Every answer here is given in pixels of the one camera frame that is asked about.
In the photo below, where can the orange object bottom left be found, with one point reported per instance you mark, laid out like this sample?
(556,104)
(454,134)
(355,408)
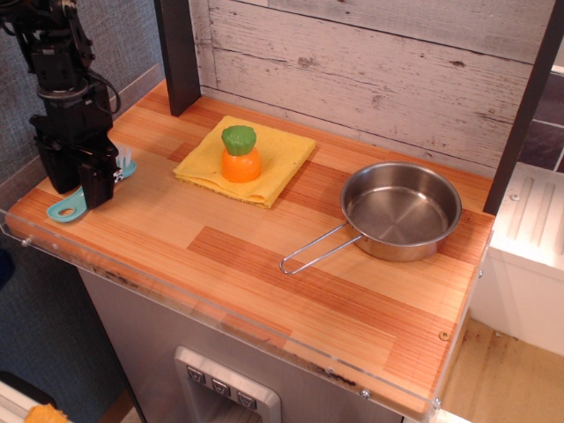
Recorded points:
(45,413)

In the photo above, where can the stainless steel pot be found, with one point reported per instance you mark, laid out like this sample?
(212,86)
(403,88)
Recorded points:
(395,211)

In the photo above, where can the dark shelf post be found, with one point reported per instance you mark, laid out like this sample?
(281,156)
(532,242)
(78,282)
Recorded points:
(541,70)
(178,50)

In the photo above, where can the clear acrylic table guard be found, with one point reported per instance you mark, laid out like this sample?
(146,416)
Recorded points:
(388,327)

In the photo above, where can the dark right shelf post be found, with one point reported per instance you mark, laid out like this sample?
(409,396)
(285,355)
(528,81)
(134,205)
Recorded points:
(541,70)

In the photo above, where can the white toy sink unit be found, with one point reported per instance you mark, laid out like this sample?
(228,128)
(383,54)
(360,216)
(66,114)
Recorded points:
(520,286)

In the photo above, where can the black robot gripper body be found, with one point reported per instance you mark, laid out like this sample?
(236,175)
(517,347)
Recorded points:
(74,130)

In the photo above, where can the silver dispenser panel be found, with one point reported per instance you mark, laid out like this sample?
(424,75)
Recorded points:
(217,393)

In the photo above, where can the yellow folded cloth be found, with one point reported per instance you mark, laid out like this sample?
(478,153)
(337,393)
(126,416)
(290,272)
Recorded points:
(282,155)

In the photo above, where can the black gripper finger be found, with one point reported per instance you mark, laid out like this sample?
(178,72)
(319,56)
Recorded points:
(98,182)
(61,164)

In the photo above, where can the grey toy fridge cabinet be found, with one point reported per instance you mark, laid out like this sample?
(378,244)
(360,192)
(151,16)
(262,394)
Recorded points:
(145,334)

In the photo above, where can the orange toy carrot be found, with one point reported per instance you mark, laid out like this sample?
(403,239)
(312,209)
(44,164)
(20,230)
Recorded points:
(240,160)

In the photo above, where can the dark left shelf post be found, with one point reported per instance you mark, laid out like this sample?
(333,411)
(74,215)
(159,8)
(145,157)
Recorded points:
(178,50)

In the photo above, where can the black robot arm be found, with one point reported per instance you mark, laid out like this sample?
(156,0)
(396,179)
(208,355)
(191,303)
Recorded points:
(54,45)

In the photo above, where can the teal dish brush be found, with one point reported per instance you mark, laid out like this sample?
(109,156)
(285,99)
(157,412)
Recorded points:
(74,206)

